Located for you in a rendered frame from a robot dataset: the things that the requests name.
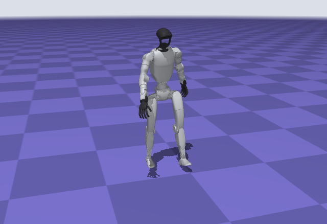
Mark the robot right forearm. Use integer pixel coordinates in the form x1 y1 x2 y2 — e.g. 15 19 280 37
138 74 148 99

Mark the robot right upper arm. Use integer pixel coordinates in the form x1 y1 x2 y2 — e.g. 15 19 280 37
140 52 154 83

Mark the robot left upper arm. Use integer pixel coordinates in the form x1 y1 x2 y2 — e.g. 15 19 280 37
173 47 184 72

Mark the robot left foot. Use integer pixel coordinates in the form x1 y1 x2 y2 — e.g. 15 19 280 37
179 158 192 166

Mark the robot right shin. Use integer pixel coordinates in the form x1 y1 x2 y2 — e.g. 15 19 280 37
145 126 154 159

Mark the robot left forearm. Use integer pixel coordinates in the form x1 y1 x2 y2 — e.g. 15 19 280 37
177 69 186 84

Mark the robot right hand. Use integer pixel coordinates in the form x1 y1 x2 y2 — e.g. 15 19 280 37
139 96 152 119

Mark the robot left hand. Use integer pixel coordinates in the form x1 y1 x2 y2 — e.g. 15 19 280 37
180 80 188 98

